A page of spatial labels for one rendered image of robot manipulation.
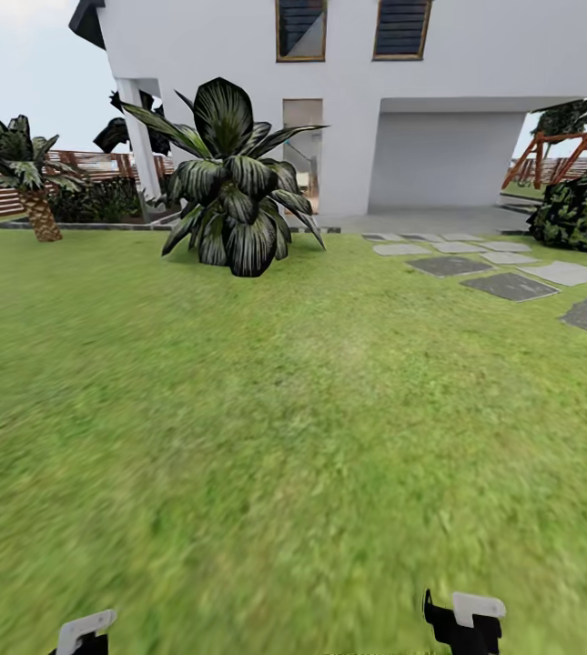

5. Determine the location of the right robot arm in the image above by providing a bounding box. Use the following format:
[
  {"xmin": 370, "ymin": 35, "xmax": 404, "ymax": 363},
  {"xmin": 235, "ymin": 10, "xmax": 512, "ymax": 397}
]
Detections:
[{"xmin": 424, "ymin": 589, "xmax": 507, "ymax": 655}]

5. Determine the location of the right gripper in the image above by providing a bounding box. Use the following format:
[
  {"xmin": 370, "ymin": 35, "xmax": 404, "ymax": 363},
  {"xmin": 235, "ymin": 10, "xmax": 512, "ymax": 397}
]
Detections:
[{"xmin": 424, "ymin": 589, "xmax": 501, "ymax": 655}]

